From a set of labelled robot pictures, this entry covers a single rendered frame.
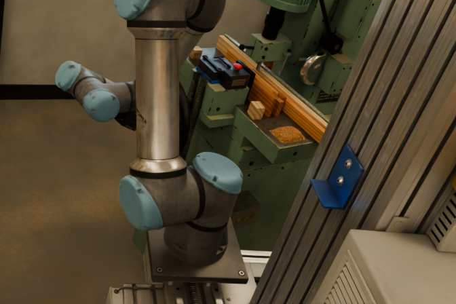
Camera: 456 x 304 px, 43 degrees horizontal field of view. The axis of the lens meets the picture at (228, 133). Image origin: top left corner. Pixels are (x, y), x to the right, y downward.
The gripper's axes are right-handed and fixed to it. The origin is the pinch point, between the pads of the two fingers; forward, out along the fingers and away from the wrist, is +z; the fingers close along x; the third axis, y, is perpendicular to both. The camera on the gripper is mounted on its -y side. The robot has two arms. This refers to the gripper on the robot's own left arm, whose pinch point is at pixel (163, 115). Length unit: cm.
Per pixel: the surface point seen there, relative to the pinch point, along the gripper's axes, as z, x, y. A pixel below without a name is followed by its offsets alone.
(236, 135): 23.8, 6.7, -6.2
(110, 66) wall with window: 77, -146, 18
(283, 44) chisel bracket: 29.3, -4.6, -38.2
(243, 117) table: 20.4, 7.6, -12.3
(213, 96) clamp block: 9.4, 2.9, -12.4
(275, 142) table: 21.5, 22.4, -12.4
